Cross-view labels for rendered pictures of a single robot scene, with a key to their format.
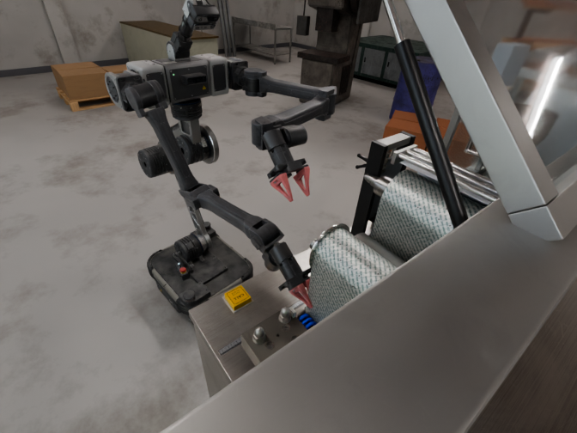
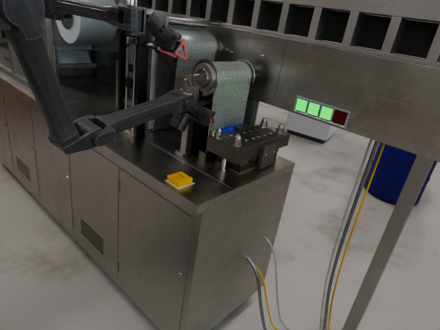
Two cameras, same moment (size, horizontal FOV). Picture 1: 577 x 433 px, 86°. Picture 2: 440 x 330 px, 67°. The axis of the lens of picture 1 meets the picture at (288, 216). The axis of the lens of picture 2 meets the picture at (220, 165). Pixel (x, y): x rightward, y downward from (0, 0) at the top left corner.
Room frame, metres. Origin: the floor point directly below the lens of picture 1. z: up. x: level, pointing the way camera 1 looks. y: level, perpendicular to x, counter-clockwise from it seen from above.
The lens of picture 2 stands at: (0.77, 1.28, 1.51)
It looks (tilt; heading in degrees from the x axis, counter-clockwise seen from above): 25 degrees down; 259
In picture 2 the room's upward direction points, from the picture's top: 9 degrees clockwise
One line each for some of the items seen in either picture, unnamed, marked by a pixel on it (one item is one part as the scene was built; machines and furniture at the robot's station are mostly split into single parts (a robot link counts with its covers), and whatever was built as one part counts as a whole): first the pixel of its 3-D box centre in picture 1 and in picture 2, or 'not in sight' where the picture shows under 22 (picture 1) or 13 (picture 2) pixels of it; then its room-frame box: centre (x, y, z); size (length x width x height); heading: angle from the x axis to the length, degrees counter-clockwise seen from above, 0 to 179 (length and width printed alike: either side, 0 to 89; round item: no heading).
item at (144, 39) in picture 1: (169, 51); not in sight; (7.44, 2.83, 0.44); 2.59 x 0.83 x 0.88; 48
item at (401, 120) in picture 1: (428, 141); not in sight; (4.00, -1.79, 0.21); 1.22 x 0.88 x 0.42; 61
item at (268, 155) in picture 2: not in sight; (267, 155); (0.31, -0.02, 0.96); 0.10 x 0.03 x 0.11; 40
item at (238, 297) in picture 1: (238, 297); (179, 179); (0.70, 0.16, 0.91); 0.07 x 0.07 x 0.02; 40
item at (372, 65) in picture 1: (393, 60); not in sight; (8.52, -2.33, 0.39); 1.97 x 1.87 x 0.78; 48
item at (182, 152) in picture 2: not in sight; (186, 122); (0.67, -0.11, 1.05); 0.06 x 0.05 x 0.31; 40
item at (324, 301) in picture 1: (337, 321); (229, 110); (0.49, -0.15, 1.11); 0.23 x 0.01 x 0.18; 40
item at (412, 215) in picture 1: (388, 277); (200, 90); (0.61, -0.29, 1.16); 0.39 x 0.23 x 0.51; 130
